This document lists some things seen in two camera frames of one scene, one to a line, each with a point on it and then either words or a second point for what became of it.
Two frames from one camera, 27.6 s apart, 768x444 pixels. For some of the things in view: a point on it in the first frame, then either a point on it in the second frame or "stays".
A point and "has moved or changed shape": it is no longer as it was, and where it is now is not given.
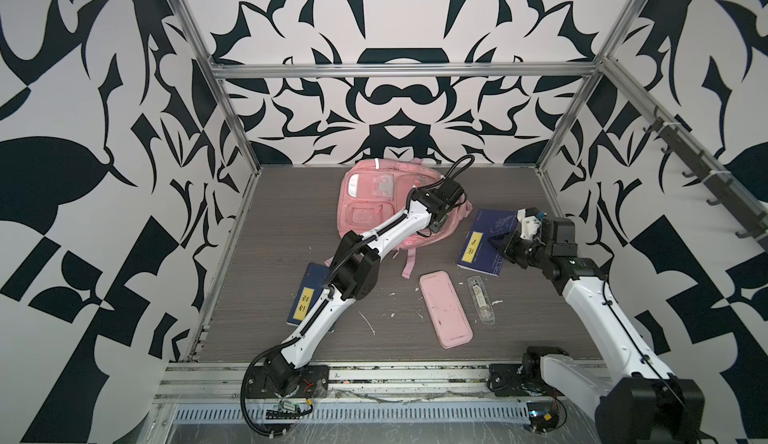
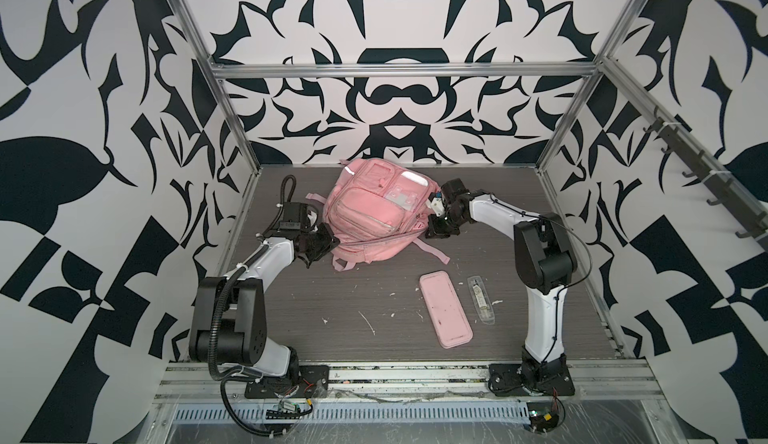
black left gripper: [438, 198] → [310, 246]
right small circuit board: [543, 416] stays
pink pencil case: [445, 313] stays
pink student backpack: [374, 192] has moved or changed shape
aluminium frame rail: [349, 383] stays
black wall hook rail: [714, 177] stays
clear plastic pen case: [480, 300] stays
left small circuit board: [288, 411] stays
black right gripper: [508, 247] → [433, 229]
